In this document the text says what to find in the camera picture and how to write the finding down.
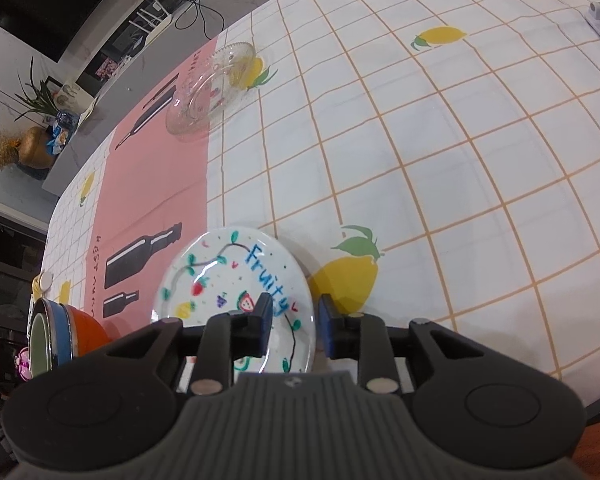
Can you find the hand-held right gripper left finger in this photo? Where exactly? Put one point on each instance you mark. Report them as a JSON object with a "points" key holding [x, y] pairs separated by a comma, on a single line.
{"points": [[265, 312]]}

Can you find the white painted plate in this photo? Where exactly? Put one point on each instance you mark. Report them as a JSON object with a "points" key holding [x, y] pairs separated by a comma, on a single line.
{"points": [[220, 270]]}

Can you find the lemon print tablecloth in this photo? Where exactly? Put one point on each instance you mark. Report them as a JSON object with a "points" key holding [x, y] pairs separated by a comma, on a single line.
{"points": [[430, 185]]}

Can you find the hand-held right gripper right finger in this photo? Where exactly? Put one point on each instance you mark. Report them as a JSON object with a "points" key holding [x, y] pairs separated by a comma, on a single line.
{"points": [[328, 332]]}

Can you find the blue snack packet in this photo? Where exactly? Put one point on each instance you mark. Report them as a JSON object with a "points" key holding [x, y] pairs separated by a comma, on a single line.
{"points": [[60, 132]]}

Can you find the grey sideboard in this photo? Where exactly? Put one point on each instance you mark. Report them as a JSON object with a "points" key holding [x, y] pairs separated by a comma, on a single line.
{"points": [[80, 150]]}

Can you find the pink toy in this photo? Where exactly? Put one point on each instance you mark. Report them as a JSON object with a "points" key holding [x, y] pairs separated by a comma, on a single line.
{"points": [[22, 365]]}

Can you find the dried yellow flowers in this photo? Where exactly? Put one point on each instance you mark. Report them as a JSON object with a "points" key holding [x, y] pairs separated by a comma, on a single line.
{"points": [[2, 150]]}

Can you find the pink box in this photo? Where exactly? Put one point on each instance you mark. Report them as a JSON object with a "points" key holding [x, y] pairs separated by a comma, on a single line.
{"points": [[107, 67]]}

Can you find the white printed plant pot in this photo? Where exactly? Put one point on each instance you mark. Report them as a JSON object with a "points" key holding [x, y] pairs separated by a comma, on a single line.
{"points": [[75, 97]]}

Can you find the dark glass cabinet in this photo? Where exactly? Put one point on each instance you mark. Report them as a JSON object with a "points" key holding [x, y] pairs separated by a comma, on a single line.
{"points": [[5, 270]]}

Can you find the steel bowl with orange outside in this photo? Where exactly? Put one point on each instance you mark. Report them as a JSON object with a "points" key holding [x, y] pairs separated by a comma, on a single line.
{"points": [[87, 332]]}

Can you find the large clear glass plate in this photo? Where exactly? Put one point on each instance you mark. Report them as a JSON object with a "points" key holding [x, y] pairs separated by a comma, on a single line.
{"points": [[227, 67]]}

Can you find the small white round object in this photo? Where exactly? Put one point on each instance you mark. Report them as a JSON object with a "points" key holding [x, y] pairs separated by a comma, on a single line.
{"points": [[43, 282]]}

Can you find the gold vase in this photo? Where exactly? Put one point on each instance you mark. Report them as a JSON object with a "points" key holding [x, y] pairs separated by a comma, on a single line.
{"points": [[37, 150]]}

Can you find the green potted plant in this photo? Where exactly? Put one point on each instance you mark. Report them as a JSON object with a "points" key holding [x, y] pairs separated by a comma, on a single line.
{"points": [[37, 95]]}

